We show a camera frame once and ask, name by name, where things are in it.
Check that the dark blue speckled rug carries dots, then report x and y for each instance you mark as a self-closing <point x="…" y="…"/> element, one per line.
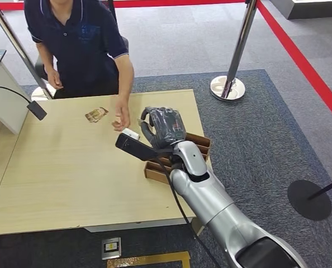
<point x="252" y="148"/>

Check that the brown cardboard card tray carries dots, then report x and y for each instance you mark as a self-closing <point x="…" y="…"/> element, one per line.
<point x="154" y="172"/>

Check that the red barrier belt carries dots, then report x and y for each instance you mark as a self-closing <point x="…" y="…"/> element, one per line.
<point x="303" y="63"/>
<point x="169" y="3"/>

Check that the black stanchion with round base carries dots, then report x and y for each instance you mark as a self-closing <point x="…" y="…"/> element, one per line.
<point x="308" y="201"/>

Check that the person's left forearm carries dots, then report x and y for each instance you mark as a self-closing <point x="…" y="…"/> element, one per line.
<point x="125" y="79"/>

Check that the person's right forearm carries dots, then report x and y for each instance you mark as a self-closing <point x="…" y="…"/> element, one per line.
<point x="45" y="57"/>

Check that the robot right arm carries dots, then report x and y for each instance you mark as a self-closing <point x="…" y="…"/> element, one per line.
<point x="210" y="199"/>

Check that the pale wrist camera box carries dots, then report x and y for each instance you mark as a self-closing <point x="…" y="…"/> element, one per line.
<point x="131" y="134"/>

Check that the person's left hand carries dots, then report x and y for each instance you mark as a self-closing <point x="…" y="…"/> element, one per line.
<point x="123" y="113"/>

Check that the person's right hand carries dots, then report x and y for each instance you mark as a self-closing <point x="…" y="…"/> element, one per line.
<point x="55" y="79"/>

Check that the yellow floor tape mark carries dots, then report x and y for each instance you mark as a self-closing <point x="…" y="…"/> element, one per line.
<point x="154" y="259"/>

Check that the person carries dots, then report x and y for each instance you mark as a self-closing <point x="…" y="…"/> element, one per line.
<point x="82" y="48"/>

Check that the black power adapter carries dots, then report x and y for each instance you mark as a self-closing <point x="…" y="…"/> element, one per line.
<point x="36" y="110"/>

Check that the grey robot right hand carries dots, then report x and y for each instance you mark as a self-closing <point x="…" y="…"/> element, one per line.
<point x="166" y="127"/>

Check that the grey low display platform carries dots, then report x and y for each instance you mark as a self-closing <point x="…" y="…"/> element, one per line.
<point x="308" y="13"/>

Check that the chrome stanchion with round base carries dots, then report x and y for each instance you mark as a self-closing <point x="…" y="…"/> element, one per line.
<point x="12" y="40"/>
<point x="240" y="44"/>

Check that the metal floor socket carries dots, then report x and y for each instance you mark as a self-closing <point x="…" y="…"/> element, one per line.
<point x="111" y="248"/>

